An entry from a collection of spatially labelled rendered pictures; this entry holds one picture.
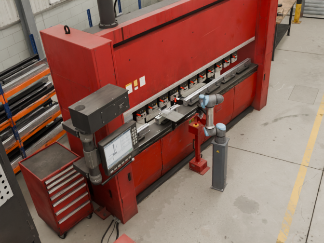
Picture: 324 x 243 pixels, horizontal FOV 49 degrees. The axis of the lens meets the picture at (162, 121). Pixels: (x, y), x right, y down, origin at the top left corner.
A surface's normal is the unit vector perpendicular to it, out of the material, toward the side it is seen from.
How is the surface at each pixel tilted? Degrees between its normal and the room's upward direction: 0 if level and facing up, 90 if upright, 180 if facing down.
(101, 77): 90
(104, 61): 90
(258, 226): 0
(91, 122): 90
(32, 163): 0
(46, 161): 0
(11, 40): 90
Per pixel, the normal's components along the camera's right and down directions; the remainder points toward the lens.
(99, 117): 0.79, 0.29
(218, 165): -0.48, 0.52
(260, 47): -0.68, 0.45
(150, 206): -0.07, -0.83
